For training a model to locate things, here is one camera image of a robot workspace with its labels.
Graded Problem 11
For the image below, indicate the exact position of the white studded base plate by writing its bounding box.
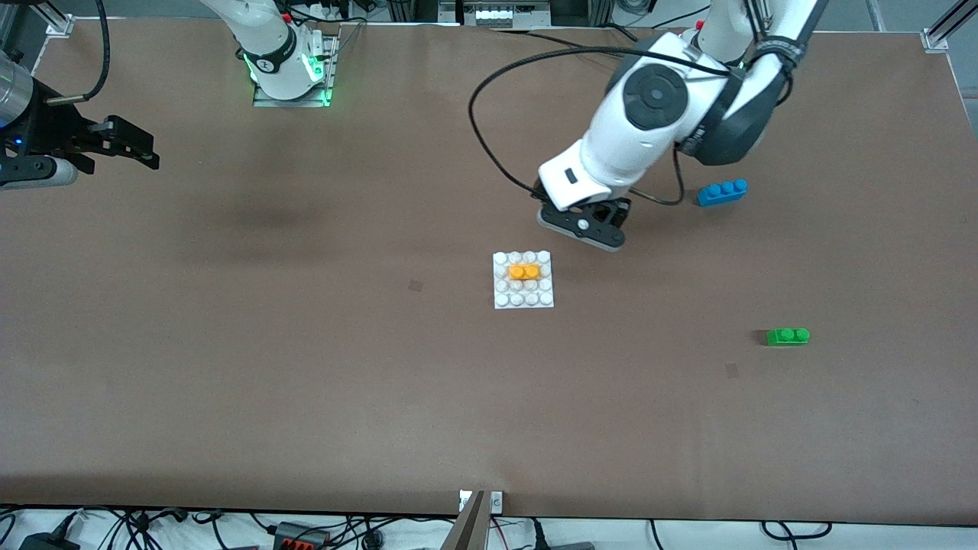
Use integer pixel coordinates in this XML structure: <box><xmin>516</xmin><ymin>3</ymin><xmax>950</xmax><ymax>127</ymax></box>
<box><xmin>493</xmin><ymin>251</ymin><xmax>555</xmax><ymax>310</ymax></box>

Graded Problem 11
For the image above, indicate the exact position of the blue three-stud block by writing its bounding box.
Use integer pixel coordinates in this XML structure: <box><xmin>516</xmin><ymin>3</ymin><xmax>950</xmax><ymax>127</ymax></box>
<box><xmin>697</xmin><ymin>179</ymin><xmax>749</xmax><ymax>208</ymax></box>

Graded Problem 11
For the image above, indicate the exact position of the black power adapter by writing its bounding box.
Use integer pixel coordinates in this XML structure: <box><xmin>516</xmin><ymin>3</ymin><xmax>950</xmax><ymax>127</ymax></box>
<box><xmin>19</xmin><ymin>531</ymin><xmax>77</xmax><ymax>550</ymax></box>

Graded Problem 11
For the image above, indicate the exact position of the black orange connector box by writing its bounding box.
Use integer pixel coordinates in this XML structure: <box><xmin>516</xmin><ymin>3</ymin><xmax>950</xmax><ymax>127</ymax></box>
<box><xmin>274</xmin><ymin>522</ymin><xmax>331</xmax><ymax>550</ymax></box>

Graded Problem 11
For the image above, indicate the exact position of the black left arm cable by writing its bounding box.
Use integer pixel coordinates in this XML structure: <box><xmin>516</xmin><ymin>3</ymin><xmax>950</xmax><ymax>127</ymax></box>
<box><xmin>468</xmin><ymin>44</ymin><xmax>799</xmax><ymax>207</ymax></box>

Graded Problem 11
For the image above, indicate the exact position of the long black table cable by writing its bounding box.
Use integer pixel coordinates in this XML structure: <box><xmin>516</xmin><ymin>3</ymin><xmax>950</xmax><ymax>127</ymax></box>
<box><xmin>489</xmin><ymin>27</ymin><xmax>643</xmax><ymax>54</ymax></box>

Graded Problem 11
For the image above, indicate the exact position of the thin grey cable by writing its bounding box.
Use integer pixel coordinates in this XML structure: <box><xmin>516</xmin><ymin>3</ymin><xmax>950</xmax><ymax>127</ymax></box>
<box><xmin>330</xmin><ymin>21</ymin><xmax>368</xmax><ymax>63</ymax></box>

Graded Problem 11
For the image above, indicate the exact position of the brown wooden post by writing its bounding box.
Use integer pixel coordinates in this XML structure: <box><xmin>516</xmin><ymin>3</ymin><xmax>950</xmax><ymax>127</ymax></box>
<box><xmin>442</xmin><ymin>490</ymin><xmax>487</xmax><ymax>550</ymax></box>

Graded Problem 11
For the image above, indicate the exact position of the looped black floor cable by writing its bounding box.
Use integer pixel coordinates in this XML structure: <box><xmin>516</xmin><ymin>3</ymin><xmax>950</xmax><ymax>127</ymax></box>
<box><xmin>760</xmin><ymin>521</ymin><xmax>832</xmax><ymax>540</ymax></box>

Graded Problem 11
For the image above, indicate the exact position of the aluminium frame profile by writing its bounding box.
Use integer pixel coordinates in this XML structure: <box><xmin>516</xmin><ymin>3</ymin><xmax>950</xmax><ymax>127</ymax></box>
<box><xmin>928</xmin><ymin>0</ymin><xmax>978</xmax><ymax>43</ymax></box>

